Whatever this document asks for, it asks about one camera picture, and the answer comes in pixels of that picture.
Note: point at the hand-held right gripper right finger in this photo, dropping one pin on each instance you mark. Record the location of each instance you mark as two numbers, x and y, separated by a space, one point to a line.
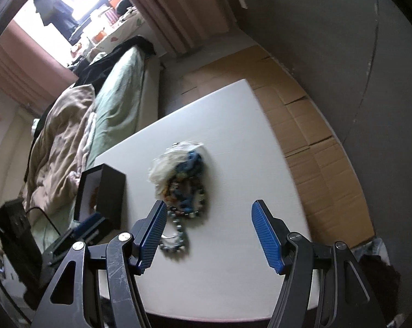
265 235

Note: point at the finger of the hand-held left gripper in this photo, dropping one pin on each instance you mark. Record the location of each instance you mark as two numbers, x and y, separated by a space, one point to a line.
89 222
64 244

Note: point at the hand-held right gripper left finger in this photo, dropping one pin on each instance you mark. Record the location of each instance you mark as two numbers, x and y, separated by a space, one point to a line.
151 235

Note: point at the black jewelry box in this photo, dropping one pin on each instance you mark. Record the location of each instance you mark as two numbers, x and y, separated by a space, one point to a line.
112 191

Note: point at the pile of bead jewelry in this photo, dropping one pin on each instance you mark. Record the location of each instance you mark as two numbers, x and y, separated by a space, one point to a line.
188 191

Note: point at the white feather ornament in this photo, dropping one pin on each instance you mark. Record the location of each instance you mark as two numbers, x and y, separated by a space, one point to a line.
163 169

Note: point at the beige blanket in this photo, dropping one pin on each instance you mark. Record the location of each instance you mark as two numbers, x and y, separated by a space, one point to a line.
62 143

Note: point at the white fleece blanket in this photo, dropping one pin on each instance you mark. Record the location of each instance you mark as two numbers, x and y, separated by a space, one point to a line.
89 133

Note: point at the flattened cardboard sheets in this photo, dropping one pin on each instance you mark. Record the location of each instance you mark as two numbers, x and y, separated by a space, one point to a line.
311 126

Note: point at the dark cloth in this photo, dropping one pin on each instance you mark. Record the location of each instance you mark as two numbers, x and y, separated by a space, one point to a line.
380 280

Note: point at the bed with green sheet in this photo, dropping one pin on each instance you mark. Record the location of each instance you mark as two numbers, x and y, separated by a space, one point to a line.
120 95

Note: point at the black clothes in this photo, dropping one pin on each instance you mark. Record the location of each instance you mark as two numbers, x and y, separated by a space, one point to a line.
100 65

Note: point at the narrow pink curtain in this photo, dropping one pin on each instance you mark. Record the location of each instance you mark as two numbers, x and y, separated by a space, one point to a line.
21 61

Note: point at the small orange container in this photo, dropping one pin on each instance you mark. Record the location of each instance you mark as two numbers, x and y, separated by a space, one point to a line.
100 34

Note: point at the printed light cloth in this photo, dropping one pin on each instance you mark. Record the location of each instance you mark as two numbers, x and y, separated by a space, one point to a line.
124 29

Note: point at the dark hanging clothes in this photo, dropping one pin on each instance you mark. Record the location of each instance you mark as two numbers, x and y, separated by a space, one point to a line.
59 13

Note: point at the black round bag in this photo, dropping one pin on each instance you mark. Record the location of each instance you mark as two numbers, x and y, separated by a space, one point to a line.
126 4

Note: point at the orange box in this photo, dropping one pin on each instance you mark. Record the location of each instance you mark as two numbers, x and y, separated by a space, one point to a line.
117 0

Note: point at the wide pink curtain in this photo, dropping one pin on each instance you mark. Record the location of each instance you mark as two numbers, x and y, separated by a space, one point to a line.
178 10

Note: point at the white wall socket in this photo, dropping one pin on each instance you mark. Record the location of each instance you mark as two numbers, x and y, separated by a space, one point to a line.
243 2

